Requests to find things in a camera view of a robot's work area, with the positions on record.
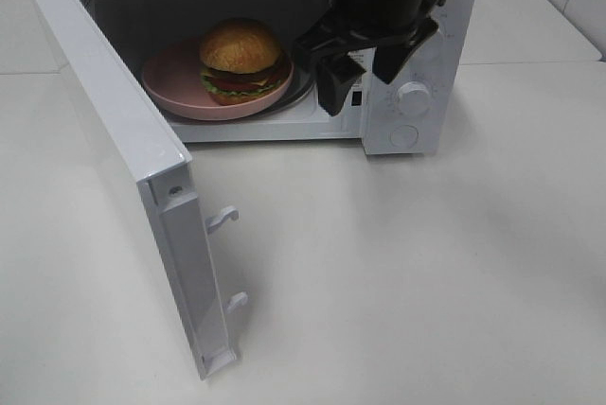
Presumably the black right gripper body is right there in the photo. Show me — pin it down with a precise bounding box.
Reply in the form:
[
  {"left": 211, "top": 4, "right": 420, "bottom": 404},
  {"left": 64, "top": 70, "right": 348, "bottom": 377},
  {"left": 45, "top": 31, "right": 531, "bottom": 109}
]
[{"left": 292, "top": 0, "right": 446, "bottom": 67}]

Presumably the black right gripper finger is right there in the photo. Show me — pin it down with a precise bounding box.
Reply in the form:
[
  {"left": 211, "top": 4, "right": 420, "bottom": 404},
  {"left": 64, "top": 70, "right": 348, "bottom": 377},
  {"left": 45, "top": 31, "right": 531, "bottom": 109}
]
[
  {"left": 315, "top": 53, "right": 364, "bottom": 116},
  {"left": 372, "top": 44, "right": 418, "bottom": 84}
]

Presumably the round white door button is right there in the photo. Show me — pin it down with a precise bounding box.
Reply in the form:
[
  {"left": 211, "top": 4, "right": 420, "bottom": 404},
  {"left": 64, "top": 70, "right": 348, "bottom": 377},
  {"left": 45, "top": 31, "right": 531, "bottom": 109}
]
[{"left": 389, "top": 125, "right": 419, "bottom": 150}]

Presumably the burger with lettuce and tomato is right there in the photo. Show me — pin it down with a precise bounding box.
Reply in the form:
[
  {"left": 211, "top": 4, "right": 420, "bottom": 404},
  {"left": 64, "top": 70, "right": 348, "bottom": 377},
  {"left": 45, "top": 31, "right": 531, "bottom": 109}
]
[{"left": 199, "top": 18, "right": 292, "bottom": 106}]

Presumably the pink round plate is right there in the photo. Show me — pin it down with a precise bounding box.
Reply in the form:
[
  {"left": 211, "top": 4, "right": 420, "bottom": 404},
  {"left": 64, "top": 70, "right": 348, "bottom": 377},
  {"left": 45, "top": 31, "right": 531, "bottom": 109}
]
[{"left": 141, "top": 37, "right": 294, "bottom": 121}]

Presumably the white microwave door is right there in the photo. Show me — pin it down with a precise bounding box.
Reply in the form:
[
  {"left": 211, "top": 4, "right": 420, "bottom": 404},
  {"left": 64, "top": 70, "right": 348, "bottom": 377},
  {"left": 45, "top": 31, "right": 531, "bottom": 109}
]
[{"left": 33, "top": 0, "right": 247, "bottom": 379}]

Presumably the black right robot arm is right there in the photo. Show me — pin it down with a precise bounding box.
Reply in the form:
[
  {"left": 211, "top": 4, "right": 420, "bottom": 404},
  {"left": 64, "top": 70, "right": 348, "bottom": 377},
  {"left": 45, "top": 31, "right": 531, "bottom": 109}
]
[{"left": 292, "top": 0, "right": 446, "bottom": 116}]

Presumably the lower white microwave knob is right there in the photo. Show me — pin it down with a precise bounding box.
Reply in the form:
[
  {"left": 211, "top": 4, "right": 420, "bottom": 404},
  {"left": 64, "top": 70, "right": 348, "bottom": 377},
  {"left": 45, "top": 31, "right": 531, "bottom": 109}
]
[{"left": 397, "top": 81, "right": 432, "bottom": 117}]

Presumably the white microwave oven body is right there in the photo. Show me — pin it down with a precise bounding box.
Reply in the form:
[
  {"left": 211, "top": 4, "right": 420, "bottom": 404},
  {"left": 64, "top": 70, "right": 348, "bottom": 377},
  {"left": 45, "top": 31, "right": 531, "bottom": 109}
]
[{"left": 80, "top": 0, "right": 474, "bottom": 154}]

